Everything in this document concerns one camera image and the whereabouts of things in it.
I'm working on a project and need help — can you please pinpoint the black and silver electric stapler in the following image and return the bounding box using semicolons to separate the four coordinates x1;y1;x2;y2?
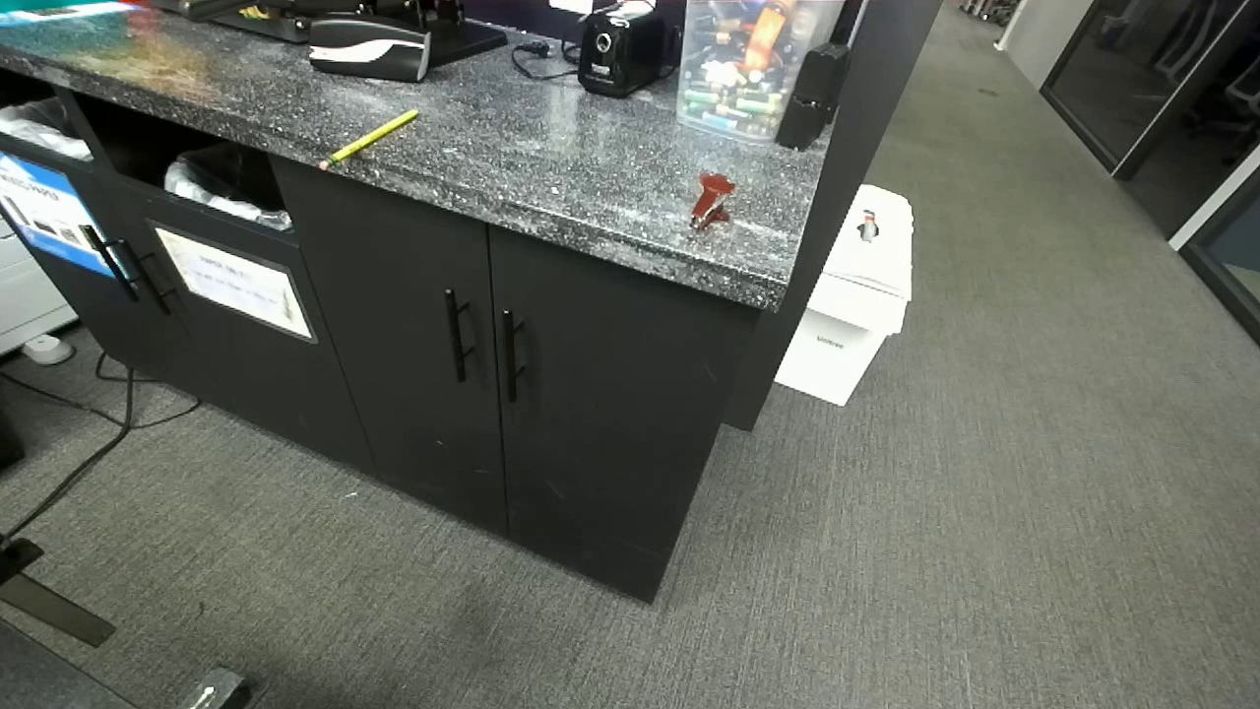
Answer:
308;18;432;83

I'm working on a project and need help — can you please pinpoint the black cabinet door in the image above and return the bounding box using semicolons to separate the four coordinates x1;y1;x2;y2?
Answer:
488;225;759;604
271;158;510;538

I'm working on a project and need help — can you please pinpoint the brown staple remover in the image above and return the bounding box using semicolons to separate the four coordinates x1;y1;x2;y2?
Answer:
689;173;737;232

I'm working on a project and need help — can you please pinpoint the white paper shredder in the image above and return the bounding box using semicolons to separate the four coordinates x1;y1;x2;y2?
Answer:
775;184;914;407

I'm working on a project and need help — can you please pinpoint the clear plastic container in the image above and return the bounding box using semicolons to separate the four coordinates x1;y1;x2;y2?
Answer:
676;0;848;146

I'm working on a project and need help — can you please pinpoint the heap of batteries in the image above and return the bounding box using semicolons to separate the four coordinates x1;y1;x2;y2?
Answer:
689;0;824;139

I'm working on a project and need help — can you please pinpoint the black pencil sharpener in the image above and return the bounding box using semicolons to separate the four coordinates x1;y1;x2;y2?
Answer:
578;5;681;97

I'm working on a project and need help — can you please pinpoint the yellow pencil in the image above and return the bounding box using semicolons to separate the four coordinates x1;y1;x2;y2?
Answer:
317;108;421;171

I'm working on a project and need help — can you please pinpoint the black paper trimmer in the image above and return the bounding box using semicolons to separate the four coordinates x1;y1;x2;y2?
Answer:
157;0;509;69

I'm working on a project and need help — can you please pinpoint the black bin door white label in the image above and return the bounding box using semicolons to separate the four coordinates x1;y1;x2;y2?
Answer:
123;177;375;472

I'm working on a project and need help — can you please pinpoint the white bin bag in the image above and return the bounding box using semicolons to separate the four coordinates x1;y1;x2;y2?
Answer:
163;148;294;232
0;98;94;162

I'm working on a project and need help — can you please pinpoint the black bin door blue label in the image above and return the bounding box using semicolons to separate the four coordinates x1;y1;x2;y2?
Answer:
0;133;193;390

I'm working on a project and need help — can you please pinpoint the black framed glass partition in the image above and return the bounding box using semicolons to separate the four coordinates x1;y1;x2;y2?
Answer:
1040;0;1260;344

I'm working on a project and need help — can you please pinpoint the white printer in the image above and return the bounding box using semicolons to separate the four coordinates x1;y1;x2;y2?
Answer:
0;217;80;355

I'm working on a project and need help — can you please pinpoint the stand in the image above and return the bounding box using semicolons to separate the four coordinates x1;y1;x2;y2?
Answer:
0;537;117;649

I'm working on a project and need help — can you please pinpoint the teal paper sheet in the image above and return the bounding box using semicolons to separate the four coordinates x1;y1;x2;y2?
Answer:
0;0;149;27

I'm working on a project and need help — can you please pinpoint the black door handle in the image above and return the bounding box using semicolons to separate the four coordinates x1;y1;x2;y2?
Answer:
444;289;474;384
84;225;141;302
501;309;530;404
135;251;179;317

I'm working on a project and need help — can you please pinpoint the black floor cable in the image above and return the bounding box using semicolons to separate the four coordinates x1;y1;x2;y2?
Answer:
0;353;203;543

